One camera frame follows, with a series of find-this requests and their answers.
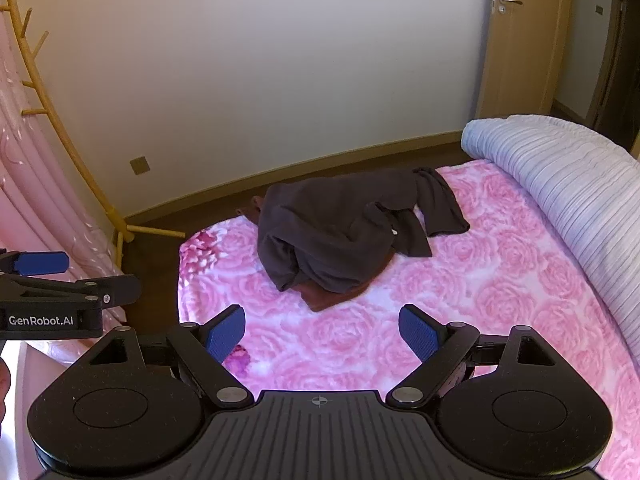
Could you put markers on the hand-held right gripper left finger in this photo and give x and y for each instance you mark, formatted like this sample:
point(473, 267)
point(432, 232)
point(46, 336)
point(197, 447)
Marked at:
point(225, 336)

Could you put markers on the grey striped duvet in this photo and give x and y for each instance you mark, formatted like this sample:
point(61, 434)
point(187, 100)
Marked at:
point(575, 195)

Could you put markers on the yellow wooden coat rack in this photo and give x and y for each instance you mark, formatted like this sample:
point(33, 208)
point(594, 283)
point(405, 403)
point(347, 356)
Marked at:
point(121, 225)

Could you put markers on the light wooden door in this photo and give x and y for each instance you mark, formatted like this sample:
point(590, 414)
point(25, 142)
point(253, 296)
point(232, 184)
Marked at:
point(525, 50)

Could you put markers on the pink rose blanket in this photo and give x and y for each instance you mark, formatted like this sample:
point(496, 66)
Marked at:
point(500, 285)

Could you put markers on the rust brown cloth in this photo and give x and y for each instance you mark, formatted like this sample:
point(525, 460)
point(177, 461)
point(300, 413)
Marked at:
point(327, 301)

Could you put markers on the pink curtain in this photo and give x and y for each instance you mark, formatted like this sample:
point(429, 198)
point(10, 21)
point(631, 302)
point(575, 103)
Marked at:
point(30, 200)

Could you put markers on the beige low wall socket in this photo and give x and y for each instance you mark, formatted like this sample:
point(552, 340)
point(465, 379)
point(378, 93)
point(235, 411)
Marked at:
point(139, 166)

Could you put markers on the dark brown sweater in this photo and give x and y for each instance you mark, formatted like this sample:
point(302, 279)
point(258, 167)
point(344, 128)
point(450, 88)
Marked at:
point(325, 220)

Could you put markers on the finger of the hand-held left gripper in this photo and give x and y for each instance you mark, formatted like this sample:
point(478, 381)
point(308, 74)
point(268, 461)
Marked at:
point(42, 262)
point(100, 287)

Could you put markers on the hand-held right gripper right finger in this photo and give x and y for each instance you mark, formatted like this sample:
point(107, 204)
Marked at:
point(419, 332)

